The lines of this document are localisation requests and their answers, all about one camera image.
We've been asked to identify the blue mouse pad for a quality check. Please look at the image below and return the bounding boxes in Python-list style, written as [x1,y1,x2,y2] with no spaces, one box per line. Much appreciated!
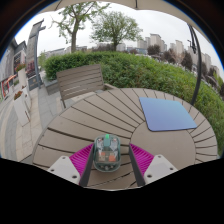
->
[138,96,198,133]

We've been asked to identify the transparent computer mouse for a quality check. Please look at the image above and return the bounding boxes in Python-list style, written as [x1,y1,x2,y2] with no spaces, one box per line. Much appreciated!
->
[93,133,122,173]

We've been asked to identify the brown slatted patio chair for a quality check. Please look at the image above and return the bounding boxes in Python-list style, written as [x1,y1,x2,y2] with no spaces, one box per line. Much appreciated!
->
[55,63,118,110]

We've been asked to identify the white planter with flowers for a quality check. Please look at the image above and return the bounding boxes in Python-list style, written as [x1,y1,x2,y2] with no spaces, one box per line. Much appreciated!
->
[14,63,28,90]
[12,90,32,128]

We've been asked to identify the grey sign pillar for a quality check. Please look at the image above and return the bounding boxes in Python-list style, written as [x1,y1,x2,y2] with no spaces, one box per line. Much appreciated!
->
[24,19,47,92]

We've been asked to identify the green hedge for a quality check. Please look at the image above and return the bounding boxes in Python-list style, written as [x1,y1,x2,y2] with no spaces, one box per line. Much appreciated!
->
[43,50,224,156]

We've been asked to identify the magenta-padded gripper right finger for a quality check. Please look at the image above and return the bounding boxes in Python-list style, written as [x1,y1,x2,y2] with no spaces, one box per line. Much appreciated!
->
[128,143,179,188]

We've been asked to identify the tall leaning tree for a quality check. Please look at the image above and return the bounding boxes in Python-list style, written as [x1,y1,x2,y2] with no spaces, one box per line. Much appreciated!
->
[49,1,112,54]

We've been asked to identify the dark-fronted building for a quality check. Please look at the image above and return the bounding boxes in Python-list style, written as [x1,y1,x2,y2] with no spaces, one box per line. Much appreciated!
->
[0,38,28,84]

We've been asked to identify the distant apartment buildings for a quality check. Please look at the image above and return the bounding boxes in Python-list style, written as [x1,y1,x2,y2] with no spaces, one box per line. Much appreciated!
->
[136,33,214,73]

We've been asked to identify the round-crowned tree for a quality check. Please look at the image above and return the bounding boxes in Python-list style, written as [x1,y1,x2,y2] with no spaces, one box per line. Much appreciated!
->
[89,10,144,52]

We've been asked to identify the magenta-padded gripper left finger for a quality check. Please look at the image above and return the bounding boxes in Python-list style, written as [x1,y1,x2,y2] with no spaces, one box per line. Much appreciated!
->
[46,143,97,188]

